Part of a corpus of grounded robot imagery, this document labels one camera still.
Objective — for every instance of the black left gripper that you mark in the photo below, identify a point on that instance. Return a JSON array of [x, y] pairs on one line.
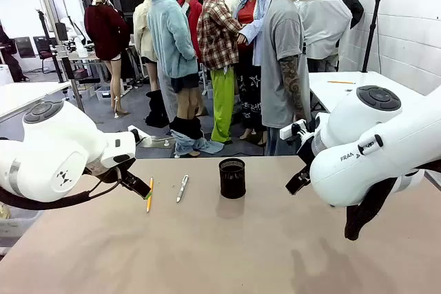
[[107, 171]]

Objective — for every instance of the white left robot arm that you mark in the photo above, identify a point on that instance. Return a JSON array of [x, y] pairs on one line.
[[51, 142]]

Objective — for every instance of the mannequin in plaid hooded shirt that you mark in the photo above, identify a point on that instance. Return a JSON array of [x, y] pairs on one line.
[[218, 39]]

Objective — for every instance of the yellow pencil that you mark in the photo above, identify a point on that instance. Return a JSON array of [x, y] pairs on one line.
[[341, 82], [150, 194]]

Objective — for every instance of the black mesh pen holder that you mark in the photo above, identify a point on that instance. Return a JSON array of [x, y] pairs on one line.
[[232, 180]]

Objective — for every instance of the mannequin in red jacket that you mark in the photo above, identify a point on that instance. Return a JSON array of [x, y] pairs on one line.
[[194, 15]]

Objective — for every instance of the black tripod stand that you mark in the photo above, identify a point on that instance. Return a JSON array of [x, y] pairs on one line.
[[373, 29]]

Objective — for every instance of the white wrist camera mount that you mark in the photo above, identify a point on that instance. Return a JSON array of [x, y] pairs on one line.
[[287, 132]]

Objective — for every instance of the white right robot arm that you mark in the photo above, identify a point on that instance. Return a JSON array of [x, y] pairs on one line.
[[375, 146]]

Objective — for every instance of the person in grey T-shirt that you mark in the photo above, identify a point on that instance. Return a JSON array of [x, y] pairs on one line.
[[280, 49]]

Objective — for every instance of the mannequin in light blue fleece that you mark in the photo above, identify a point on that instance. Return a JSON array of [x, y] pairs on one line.
[[170, 42]]

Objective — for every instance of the black office chair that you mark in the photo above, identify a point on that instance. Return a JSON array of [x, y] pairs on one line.
[[43, 47], [25, 47]]

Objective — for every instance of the tattooed left forearm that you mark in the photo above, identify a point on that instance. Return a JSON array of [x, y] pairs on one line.
[[293, 84]]

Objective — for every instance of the mannequin in maroon sweater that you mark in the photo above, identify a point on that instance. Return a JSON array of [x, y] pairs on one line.
[[105, 32]]

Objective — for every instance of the silver ballpoint pen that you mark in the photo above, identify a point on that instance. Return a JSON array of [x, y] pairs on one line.
[[182, 189]]

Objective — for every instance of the mannequin in cream jacket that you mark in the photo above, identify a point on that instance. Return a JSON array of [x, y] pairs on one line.
[[143, 32]]

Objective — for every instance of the mannequin in red top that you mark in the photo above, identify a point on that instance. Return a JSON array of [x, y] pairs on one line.
[[249, 66]]

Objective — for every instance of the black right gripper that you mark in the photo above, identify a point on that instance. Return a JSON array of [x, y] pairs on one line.
[[305, 147]]

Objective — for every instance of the white side table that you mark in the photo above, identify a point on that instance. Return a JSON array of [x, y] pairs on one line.
[[27, 96], [358, 87]]

